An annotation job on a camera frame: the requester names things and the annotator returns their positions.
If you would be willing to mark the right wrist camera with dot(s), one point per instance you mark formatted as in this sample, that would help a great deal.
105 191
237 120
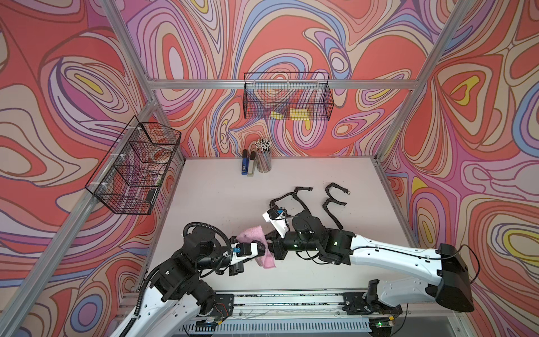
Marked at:
277 218

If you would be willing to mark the yellow sponge in basket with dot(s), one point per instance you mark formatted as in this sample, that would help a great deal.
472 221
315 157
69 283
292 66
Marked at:
299 114

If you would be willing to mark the blue marker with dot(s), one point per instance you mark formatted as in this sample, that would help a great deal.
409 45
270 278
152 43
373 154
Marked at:
244 162

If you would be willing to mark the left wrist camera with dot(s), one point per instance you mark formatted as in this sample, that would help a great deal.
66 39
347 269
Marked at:
248 249

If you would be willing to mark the pencil cup with pencils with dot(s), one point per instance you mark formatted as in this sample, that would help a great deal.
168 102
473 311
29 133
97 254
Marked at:
263 149

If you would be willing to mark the back wall wire basket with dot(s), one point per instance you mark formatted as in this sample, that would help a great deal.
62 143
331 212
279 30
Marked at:
265 92

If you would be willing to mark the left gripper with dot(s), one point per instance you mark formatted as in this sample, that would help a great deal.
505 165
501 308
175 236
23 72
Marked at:
234 270

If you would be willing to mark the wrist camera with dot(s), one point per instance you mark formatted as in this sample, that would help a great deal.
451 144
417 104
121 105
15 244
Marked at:
248 249
277 218

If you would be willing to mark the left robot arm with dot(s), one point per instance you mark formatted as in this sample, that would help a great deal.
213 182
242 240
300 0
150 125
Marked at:
175 291

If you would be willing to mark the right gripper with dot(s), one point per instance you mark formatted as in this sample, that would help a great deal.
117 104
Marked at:
276 245

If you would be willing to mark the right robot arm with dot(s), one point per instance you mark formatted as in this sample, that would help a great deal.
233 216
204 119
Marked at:
431 275

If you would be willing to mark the small yellow block in basket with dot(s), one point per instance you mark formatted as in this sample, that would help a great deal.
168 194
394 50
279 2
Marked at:
276 115

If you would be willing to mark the left wall wire basket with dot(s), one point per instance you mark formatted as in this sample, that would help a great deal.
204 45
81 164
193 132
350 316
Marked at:
129 180

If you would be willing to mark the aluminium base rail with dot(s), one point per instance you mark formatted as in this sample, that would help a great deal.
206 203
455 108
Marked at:
294 304

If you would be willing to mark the wall wire basket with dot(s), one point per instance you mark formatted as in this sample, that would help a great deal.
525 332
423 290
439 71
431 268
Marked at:
129 180
265 92

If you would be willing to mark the pink microfibre cloth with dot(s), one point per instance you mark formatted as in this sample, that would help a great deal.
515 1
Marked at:
255 235

